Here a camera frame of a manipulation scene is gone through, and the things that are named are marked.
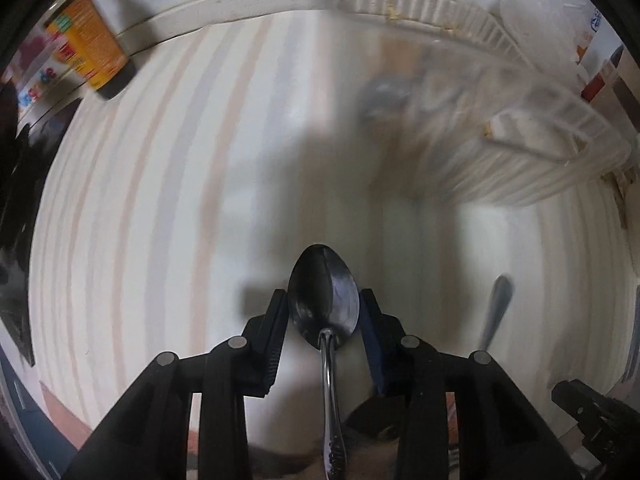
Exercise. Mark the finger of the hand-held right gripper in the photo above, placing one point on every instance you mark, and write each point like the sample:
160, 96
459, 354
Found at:
590, 410

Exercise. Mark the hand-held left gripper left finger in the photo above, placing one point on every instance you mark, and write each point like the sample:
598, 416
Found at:
276, 325

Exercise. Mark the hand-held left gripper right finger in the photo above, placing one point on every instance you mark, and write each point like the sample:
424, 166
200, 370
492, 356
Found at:
373, 342

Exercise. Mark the steel spoon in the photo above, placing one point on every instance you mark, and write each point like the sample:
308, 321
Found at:
325, 295

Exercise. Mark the clear ribbed plastic container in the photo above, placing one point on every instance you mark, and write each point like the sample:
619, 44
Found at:
500, 172

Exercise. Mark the blue bin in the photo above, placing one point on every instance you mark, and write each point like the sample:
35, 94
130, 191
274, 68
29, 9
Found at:
20, 410

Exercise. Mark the red seasoning packet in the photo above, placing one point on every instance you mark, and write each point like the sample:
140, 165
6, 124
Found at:
595, 87

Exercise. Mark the orange labelled can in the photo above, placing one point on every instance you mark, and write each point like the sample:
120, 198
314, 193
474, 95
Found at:
90, 45

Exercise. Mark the clear plastic bag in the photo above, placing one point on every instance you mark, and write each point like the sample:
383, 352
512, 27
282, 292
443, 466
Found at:
540, 15

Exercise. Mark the colourful wall stickers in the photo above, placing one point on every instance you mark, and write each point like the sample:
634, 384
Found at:
35, 72

